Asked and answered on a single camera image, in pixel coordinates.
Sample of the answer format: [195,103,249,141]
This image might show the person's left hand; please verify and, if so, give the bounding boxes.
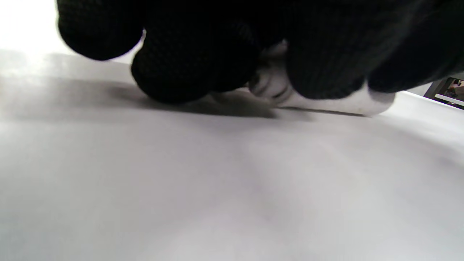
[56,0,464,105]

